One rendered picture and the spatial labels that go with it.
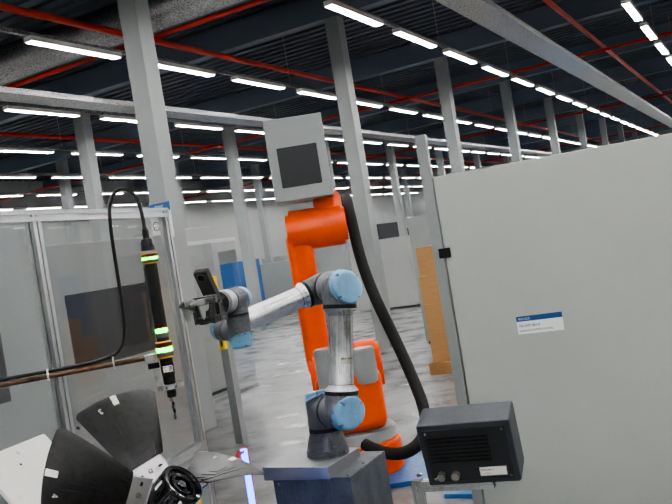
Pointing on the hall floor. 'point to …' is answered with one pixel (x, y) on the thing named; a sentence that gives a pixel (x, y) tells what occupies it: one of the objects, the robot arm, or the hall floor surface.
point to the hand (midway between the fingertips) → (186, 303)
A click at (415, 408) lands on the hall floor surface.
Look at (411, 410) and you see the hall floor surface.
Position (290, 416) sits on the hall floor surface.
